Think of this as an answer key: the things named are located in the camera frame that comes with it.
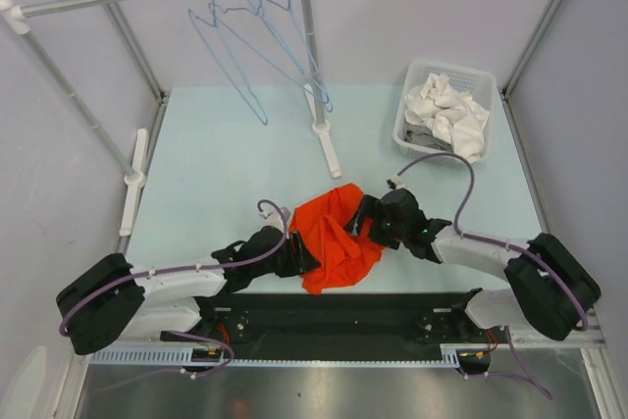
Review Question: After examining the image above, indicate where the white plastic basket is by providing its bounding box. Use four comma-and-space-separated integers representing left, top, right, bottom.
392, 59, 497, 164

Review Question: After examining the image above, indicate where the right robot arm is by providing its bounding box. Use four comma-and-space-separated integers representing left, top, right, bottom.
344, 187, 602, 341

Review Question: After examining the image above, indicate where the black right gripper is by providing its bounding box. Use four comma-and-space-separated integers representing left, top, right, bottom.
342, 194, 408, 250

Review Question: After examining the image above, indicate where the white t shirt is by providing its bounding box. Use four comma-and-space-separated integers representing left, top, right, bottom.
403, 73, 491, 163

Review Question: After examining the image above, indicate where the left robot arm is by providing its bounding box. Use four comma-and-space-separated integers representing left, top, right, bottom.
56, 226, 321, 355

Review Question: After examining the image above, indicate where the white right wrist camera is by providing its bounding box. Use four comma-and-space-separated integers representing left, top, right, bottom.
387, 177, 408, 190

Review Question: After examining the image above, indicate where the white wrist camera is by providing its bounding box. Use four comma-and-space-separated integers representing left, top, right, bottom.
259, 207, 290, 232
387, 177, 408, 190

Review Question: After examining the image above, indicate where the blue wire hanger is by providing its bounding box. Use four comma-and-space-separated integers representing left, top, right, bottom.
246, 0, 334, 124

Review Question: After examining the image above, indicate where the orange t shirt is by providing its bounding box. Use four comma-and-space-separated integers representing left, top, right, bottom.
289, 183, 384, 295

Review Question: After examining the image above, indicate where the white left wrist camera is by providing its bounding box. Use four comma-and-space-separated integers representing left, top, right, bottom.
259, 207, 290, 232

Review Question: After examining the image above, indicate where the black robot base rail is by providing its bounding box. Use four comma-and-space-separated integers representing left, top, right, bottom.
189, 292, 504, 366

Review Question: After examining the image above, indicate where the grey slotted cable duct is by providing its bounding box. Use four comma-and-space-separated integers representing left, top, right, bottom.
89, 344, 491, 369

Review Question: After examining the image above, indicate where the grey t shirt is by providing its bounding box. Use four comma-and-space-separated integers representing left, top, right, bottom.
403, 126, 452, 151

